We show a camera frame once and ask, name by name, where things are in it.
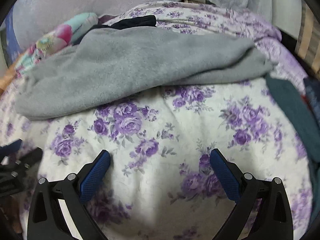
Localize purple floral bedspread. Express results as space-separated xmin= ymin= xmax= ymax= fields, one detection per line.
xmin=0 ymin=0 xmax=315 ymax=240

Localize black folded garment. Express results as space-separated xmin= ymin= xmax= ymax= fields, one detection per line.
xmin=110 ymin=15 xmax=156 ymax=30

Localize colourful floral folded blanket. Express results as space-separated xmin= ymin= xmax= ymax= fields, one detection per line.
xmin=15 ymin=12 xmax=99 ymax=77

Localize grey sweatpants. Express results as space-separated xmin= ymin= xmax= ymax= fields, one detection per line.
xmin=15 ymin=27 xmax=273 ymax=120

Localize dark teal garment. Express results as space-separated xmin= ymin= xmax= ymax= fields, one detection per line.
xmin=265 ymin=74 xmax=319 ymax=221

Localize blue denim garment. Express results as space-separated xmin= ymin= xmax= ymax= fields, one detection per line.
xmin=303 ymin=78 xmax=320 ymax=122

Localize beige striped curtain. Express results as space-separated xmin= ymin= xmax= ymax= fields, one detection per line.
xmin=296 ymin=1 xmax=319 ymax=75

